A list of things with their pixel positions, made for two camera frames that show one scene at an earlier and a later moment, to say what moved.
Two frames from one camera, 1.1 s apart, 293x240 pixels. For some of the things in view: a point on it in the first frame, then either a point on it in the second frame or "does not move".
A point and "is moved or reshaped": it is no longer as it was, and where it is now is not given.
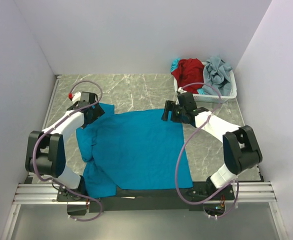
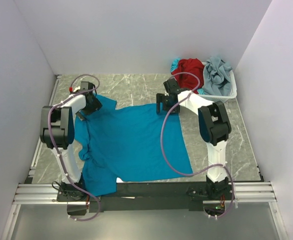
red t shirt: x=190 y=71 does not move
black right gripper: x=168 y=110 -> x=160 y=103
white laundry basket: x=213 y=98 does not move
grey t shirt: x=217 y=73 does not move
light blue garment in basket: x=174 y=65 does not move
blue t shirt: x=132 y=150 is moved or reshaped
